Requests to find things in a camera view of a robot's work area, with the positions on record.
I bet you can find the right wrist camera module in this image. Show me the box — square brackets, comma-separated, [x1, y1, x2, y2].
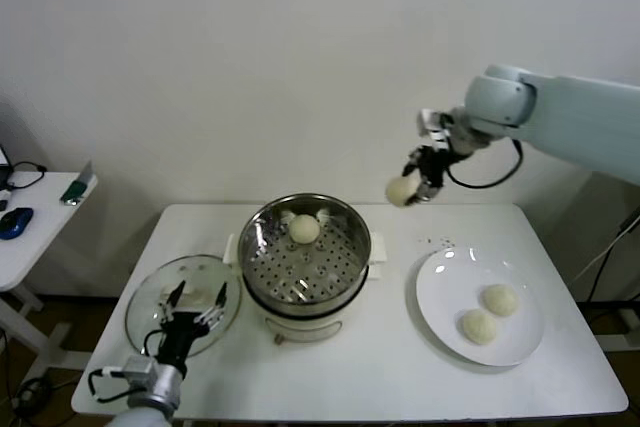
[417, 107, 454, 151]

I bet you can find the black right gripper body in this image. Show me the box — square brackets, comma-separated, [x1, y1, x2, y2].
[418, 145, 451, 191]

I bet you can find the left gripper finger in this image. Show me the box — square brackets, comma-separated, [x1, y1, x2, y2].
[157, 280, 188, 324]
[196, 282, 230, 332]

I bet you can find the black cable loop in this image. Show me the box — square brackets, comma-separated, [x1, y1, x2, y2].
[5, 161, 49, 193]

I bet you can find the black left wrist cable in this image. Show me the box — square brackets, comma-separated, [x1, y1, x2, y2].
[88, 329, 166, 403]

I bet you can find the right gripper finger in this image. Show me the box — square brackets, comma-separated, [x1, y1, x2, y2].
[410, 185, 440, 204]
[402, 146, 425, 178]

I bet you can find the dark power adapter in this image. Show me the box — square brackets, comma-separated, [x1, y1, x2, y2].
[619, 206, 640, 237]

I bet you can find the white hanging cable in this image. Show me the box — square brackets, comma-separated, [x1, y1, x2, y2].
[572, 219, 640, 284]

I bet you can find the steel perforated steamer basket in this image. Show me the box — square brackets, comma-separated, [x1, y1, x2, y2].
[222, 192, 391, 317]

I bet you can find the white electric cooker base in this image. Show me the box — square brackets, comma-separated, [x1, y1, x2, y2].
[241, 262, 386, 347]

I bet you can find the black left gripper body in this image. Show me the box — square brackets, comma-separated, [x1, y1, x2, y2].
[154, 310, 212, 369]

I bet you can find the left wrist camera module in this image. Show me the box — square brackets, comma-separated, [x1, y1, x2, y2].
[122, 354, 162, 388]

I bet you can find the blue computer mouse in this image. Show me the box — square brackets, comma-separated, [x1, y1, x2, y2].
[0, 206, 35, 241]

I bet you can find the white frame base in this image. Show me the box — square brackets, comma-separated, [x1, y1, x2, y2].
[579, 296, 640, 354]

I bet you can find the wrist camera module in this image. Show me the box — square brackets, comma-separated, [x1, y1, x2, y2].
[417, 107, 454, 151]
[122, 354, 162, 388]

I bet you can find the black floor cable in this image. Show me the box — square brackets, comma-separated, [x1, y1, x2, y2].
[9, 375, 56, 416]

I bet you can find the black hanging cable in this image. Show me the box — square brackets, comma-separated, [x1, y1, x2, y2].
[589, 231, 631, 303]

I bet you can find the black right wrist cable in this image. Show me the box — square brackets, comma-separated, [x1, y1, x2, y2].
[446, 139, 524, 189]

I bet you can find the white steamed baozi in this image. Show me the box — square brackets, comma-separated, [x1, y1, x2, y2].
[481, 283, 520, 319]
[459, 309, 500, 347]
[288, 214, 321, 246]
[385, 174, 420, 208]

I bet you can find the white side table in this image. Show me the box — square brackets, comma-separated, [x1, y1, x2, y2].
[0, 170, 100, 373]

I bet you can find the white round plate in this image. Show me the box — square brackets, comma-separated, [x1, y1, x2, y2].
[415, 245, 546, 367]

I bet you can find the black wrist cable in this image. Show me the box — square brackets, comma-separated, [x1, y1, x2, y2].
[88, 329, 166, 403]
[446, 139, 524, 189]

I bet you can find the glass lid white handle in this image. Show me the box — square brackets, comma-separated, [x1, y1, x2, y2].
[124, 254, 244, 361]

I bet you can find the green silver packet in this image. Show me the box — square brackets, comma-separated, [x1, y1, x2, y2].
[59, 160, 98, 207]

